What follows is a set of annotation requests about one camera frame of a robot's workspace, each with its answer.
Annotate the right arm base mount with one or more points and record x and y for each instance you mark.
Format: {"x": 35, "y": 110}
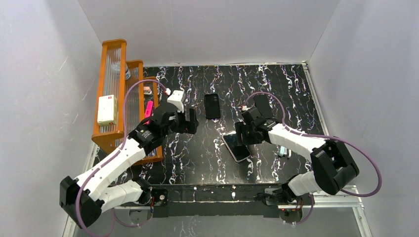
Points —
{"x": 294, "y": 210}

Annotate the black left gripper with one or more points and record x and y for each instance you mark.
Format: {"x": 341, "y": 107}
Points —
{"x": 188, "y": 120}

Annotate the purple-edged smartphone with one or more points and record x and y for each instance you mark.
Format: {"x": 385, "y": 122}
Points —
{"x": 238, "y": 152}

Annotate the white box with red label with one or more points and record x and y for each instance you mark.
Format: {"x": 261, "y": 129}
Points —
{"x": 107, "y": 110}

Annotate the white blue patterned cup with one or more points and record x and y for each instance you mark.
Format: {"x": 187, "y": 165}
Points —
{"x": 127, "y": 72}

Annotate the pink tool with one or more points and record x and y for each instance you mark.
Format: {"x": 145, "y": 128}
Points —
{"x": 149, "y": 109}

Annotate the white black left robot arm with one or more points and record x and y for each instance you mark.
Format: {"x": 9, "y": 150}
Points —
{"x": 87, "y": 196}

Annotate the light blue phone case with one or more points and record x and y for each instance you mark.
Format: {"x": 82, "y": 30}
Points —
{"x": 284, "y": 152}

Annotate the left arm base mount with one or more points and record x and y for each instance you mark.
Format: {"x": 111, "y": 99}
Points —
{"x": 144, "y": 210}

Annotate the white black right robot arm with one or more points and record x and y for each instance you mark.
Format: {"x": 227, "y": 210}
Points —
{"x": 332, "y": 165}

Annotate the black smartphone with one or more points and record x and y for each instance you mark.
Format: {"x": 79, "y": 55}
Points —
{"x": 261, "y": 102}

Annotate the orange wooden shelf rack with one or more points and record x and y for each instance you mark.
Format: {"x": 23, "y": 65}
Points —
{"x": 121, "y": 105}

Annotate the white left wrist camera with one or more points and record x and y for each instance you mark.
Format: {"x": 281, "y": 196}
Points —
{"x": 177, "y": 98}

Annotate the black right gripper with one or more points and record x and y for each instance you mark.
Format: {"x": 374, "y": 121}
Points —
{"x": 244, "y": 134}

